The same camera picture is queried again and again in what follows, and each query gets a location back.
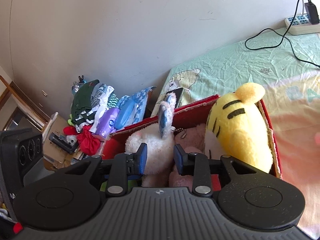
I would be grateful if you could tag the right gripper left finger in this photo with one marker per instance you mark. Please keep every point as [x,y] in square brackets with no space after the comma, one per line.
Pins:
[97,177]

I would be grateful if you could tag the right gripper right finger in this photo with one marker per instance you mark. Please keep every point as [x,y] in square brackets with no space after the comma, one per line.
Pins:
[205,172]

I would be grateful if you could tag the pink plush toy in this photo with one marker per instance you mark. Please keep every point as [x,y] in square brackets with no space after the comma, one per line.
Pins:
[192,143]

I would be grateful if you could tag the white rabbit plush toy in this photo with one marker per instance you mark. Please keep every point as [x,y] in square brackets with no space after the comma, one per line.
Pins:
[159,138]

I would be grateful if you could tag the yellow tiger plush toy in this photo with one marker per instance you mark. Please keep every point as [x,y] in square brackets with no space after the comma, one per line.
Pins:
[236,127]

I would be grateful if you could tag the red cardboard box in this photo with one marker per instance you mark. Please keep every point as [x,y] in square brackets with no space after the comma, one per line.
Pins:
[188,117]

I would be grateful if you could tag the metal keyring clasp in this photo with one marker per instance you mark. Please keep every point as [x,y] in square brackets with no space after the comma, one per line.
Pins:
[180,133]

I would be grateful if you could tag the red cloth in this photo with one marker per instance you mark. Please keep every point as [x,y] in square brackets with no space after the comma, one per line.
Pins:
[88,144]

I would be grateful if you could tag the purple bottle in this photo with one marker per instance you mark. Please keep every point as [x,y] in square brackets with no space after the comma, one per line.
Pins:
[106,124]

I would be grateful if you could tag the blue plastic case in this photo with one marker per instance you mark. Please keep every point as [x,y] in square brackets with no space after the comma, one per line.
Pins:
[126,114]

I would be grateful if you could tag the pile of folded socks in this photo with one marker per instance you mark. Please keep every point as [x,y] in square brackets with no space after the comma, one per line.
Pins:
[91,99]

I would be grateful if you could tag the black smartphone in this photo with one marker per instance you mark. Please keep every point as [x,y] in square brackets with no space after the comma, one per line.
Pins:
[177,96]

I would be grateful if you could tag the cartoon bear bed sheet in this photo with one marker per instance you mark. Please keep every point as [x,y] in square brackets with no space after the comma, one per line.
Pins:
[287,80]

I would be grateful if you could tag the white power strip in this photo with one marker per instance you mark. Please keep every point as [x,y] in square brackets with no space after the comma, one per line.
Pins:
[301,25]

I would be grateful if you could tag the black charger plug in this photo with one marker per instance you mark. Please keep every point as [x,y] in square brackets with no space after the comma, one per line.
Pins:
[312,13]

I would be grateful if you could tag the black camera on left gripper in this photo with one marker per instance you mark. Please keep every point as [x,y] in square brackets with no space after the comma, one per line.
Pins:
[21,149]

